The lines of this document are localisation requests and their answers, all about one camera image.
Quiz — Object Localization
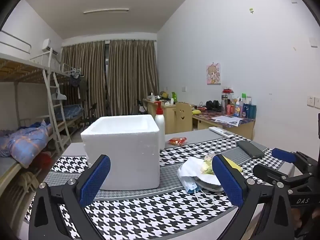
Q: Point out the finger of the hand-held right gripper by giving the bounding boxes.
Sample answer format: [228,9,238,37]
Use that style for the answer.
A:
[271,148,317,173]
[252,164,301,188]

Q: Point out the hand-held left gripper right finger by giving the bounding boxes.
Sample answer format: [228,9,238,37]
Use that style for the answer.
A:
[211,154,294,240]

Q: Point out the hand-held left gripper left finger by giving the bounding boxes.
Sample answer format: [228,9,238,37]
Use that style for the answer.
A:
[28,154,112,240]

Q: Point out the yellow cloth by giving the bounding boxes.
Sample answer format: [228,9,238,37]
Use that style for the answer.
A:
[222,156,243,173]

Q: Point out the clear plastic bag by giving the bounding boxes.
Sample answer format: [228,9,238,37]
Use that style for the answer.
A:
[201,154,215,175]

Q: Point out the white tissue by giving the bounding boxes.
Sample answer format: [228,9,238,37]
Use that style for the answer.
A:
[177,156,213,180]

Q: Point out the blue face mask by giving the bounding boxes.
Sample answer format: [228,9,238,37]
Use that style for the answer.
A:
[180,175,216,208]

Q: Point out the white foam box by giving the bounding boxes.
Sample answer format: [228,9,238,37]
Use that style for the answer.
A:
[80,114,160,191]

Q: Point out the black wallet case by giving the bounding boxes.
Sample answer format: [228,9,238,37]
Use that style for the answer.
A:
[236,140,265,159]

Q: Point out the wooden desk with patterned cover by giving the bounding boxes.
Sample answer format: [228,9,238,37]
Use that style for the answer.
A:
[192,110,256,140]

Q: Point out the white remote control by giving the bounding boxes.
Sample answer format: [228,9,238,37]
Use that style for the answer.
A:
[209,126,235,139]

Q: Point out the red cloth bundle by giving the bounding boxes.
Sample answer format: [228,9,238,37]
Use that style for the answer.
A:
[35,152,52,173]

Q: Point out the printed paper sheets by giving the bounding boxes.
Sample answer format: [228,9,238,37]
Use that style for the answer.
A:
[214,115,242,126]

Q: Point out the red snack packet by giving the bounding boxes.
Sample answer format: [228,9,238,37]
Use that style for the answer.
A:
[167,137,188,146]

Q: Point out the cluster of toiletry bottles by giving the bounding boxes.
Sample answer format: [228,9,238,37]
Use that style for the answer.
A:
[221,87,257,118]

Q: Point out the beige cloth bundle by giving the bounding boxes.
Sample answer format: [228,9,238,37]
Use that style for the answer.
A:
[19,171,40,193]

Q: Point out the houndstooth tablecloth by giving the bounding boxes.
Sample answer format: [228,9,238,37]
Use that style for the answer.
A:
[24,130,295,240]

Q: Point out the white metal bunk bed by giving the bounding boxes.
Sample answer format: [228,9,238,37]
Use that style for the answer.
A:
[50,62,85,135]
[0,30,73,205]

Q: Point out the black headphones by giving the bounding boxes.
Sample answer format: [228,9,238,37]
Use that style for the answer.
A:
[205,100,222,111]

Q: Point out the blue checked quilt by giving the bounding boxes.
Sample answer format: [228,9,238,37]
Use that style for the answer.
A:
[0,120,54,169]

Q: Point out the wooden chair with smiley cutout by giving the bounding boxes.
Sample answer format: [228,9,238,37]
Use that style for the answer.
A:
[175,102,193,133]

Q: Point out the white pump bottle red cap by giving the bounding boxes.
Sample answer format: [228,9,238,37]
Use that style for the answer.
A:
[154,101,166,150]

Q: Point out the wooden desk with drawers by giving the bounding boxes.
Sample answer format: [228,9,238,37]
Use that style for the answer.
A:
[142,99,193,134]

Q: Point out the dark hanging clothes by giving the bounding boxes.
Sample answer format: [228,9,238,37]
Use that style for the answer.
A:
[69,74,88,98]

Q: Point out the brown curtain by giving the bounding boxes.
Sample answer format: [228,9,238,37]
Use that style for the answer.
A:
[61,41,106,120]
[108,39,159,117]

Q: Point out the white air conditioner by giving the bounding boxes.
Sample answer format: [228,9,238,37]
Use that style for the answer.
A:
[41,39,54,52]

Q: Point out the ceiling tube light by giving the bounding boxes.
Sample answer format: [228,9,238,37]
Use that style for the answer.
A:
[83,9,130,15]

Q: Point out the pink cartoon wall poster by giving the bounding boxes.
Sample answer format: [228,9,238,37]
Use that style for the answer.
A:
[206,62,222,85]

